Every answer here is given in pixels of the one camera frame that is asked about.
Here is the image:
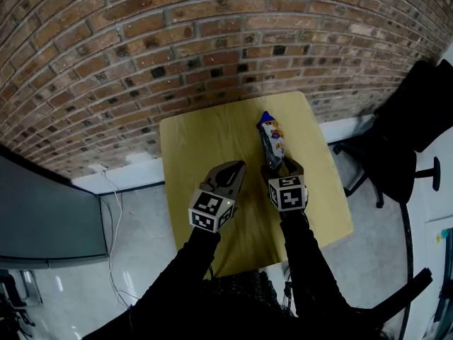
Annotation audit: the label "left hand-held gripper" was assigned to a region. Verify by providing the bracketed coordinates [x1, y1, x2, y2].
[188, 160, 247, 234]

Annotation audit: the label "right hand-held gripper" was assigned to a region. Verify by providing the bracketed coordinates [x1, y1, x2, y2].
[260, 157, 309, 213]

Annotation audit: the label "blue snack packet trash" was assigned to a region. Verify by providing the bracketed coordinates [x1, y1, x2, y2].
[256, 110, 287, 171]

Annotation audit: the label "person's right forearm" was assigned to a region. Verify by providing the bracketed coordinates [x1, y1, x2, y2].
[278, 209, 355, 320]

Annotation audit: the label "person's left forearm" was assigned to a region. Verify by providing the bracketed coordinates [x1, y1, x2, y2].
[129, 223, 222, 340]

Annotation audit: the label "light wooden table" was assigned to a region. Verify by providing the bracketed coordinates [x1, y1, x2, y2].
[159, 91, 354, 280]

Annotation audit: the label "person's black knit top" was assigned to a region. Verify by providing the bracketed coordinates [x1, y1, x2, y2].
[203, 269, 284, 332]

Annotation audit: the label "black office chair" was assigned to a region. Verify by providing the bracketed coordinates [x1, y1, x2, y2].
[333, 59, 453, 209]

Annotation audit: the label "black chair armrest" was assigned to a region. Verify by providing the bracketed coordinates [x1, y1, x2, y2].
[348, 267, 434, 332]

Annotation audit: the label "grey cabinet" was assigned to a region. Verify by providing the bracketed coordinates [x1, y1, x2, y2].
[0, 154, 109, 270]

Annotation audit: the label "black stand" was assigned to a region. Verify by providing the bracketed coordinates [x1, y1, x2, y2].
[0, 269, 36, 336]

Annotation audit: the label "thin black cables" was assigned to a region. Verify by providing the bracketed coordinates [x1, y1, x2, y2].
[282, 269, 297, 317]

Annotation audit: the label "white cable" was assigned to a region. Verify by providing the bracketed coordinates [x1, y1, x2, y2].
[88, 164, 141, 310]

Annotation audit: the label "black curved cable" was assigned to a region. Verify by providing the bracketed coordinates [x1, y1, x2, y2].
[398, 202, 415, 340]

